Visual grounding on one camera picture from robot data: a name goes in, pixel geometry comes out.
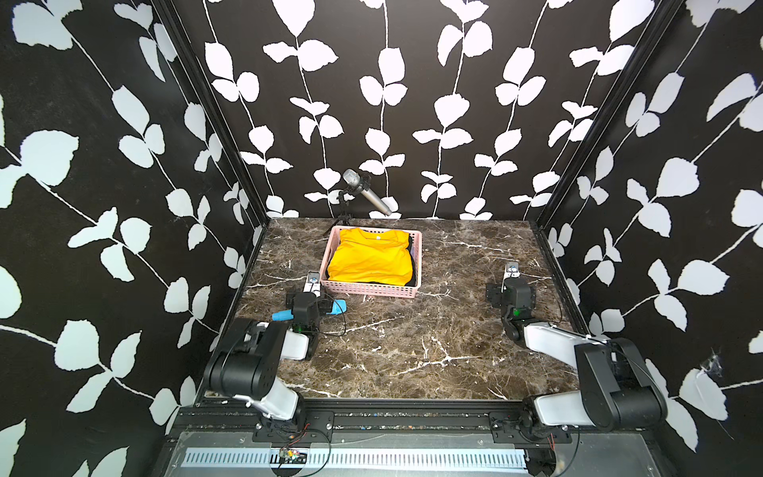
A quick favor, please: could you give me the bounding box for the blue toy microphone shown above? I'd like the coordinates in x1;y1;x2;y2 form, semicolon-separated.
271;299;347;321

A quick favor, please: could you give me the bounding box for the yellow t-shirt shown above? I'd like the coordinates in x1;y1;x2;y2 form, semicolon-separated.
327;229;414;286

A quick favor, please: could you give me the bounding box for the small circuit board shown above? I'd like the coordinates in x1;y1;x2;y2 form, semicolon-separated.
276;449;308;467

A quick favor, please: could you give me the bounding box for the black t-shirt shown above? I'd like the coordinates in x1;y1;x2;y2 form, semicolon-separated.
354;235;413;286

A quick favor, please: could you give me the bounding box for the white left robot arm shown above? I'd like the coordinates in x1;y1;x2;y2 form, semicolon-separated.
204;292;347;429

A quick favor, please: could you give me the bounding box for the silver microphone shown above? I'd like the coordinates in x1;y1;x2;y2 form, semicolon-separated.
342;169;393;217

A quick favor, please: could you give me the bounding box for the pink plastic basket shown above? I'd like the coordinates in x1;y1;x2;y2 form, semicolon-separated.
319;226;423;298

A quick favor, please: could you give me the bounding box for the black microphone stand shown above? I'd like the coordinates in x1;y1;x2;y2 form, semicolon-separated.
323;190;352;237

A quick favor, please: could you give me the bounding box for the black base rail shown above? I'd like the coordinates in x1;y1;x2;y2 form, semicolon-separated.
169;398;651;454

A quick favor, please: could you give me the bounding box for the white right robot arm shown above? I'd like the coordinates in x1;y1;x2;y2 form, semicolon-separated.
486;273;669;440

